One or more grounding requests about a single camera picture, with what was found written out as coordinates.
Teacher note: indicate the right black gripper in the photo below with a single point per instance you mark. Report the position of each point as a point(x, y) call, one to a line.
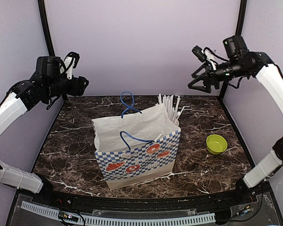
point(209, 74)

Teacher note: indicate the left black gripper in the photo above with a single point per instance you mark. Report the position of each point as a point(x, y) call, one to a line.
point(78, 88)

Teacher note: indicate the single white straw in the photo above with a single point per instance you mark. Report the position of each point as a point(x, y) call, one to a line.
point(159, 136)

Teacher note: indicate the checkered paper takeout bag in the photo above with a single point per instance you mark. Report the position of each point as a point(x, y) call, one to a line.
point(125, 151)

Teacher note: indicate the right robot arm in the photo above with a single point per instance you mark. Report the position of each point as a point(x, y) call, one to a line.
point(243, 63)

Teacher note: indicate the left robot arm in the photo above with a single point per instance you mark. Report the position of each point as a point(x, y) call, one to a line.
point(53, 78)

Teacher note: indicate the lime green bowl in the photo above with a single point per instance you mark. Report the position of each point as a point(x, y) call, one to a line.
point(216, 144)

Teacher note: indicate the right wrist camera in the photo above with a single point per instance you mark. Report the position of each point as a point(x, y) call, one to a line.
point(205, 56)

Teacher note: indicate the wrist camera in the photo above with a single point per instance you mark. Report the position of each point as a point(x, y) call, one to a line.
point(205, 56)
point(70, 62)

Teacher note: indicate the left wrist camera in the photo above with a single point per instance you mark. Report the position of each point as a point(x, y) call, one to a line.
point(70, 62)

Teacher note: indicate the black right frame post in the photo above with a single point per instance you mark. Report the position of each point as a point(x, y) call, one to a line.
point(233, 43)

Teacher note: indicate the black frame post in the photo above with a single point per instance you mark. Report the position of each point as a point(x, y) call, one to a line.
point(233, 43)
point(46, 28)

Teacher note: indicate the black left frame post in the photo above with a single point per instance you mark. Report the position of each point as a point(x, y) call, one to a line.
point(46, 28)

